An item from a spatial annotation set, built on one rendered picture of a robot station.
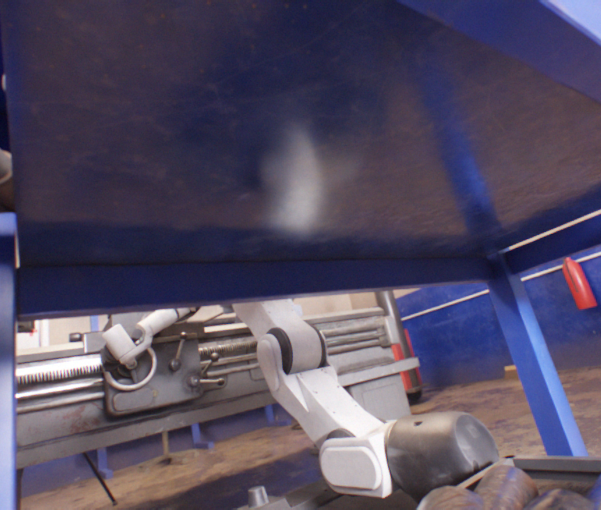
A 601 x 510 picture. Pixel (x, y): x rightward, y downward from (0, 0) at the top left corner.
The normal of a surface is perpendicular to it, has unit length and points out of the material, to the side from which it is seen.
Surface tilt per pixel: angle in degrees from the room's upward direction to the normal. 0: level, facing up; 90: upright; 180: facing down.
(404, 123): 180
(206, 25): 180
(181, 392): 90
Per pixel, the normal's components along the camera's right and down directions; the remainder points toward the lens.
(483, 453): 0.50, -0.55
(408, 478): -0.77, -0.02
